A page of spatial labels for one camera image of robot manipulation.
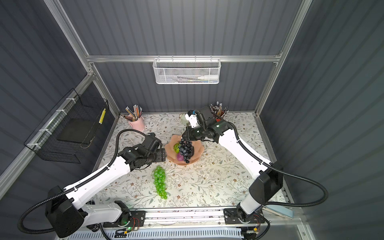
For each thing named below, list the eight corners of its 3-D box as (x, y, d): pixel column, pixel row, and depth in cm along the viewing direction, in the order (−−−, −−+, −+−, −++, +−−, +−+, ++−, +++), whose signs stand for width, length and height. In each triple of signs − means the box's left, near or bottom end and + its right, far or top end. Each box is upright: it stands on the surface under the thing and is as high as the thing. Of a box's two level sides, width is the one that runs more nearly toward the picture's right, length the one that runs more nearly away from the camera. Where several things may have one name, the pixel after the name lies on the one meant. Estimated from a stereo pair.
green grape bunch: (156, 201, 81) (153, 198, 76) (154, 171, 92) (152, 167, 87) (167, 198, 82) (166, 195, 77) (165, 169, 93) (163, 165, 88)
